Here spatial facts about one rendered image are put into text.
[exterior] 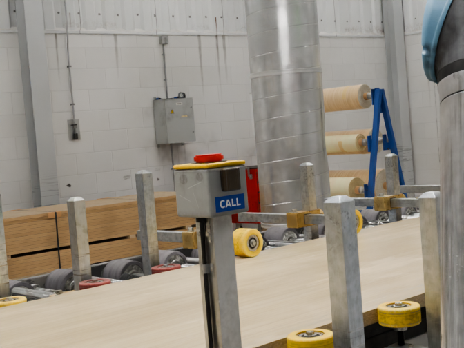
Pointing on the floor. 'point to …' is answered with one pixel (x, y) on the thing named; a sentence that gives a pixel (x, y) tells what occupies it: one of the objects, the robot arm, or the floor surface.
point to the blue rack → (378, 97)
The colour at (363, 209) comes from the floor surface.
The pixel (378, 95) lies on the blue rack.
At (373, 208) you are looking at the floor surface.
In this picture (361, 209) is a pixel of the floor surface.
